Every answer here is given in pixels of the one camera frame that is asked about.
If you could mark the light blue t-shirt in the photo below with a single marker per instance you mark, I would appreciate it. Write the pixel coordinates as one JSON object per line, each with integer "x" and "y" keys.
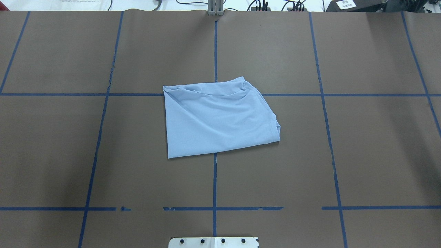
{"x": 205, "y": 118}

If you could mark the aluminium frame post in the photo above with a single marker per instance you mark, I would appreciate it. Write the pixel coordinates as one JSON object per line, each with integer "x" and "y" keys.
{"x": 215, "y": 7}

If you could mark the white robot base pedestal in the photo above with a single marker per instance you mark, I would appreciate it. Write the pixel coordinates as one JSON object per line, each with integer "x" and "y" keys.
{"x": 214, "y": 242}

